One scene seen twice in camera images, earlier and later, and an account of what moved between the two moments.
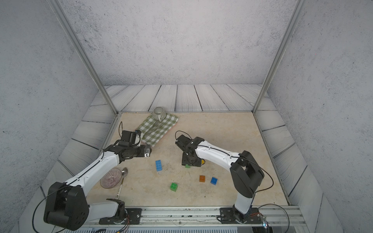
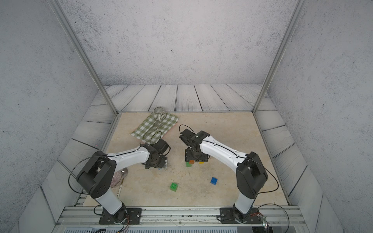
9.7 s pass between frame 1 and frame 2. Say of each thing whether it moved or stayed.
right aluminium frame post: stayed
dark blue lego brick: stayed
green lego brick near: stayed
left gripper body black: moved
